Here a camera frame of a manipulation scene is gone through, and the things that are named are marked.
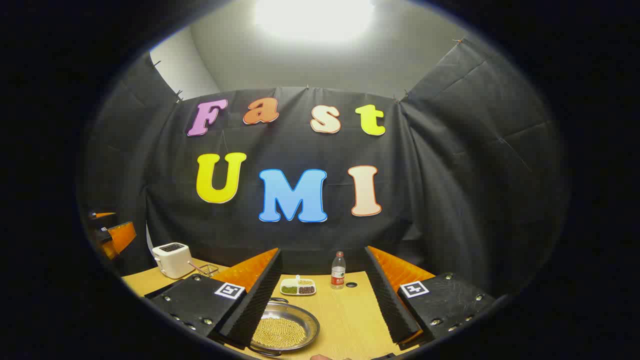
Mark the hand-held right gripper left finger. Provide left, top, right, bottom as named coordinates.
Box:
left=145, top=247, right=283, bottom=351

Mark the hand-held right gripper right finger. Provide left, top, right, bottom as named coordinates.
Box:
left=363, top=245, right=498, bottom=351

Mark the stainless steel pot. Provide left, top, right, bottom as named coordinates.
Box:
left=247, top=297, right=321, bottom=357

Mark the pile of soybeans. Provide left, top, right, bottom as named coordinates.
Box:
left=251, top=316, right=307, bottom=349

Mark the white divided dish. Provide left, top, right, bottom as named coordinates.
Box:
left=280, top=275, right=317, bottom=296

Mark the clear plastic water bottle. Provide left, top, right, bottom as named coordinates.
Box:
left=330, top=251, right=347, bottom=290

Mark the white toaster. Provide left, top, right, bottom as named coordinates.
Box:
left=151, top=242, right=196, bottom=280

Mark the ceiling light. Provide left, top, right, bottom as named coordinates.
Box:
left=254, top=0, right=377, bottom=45

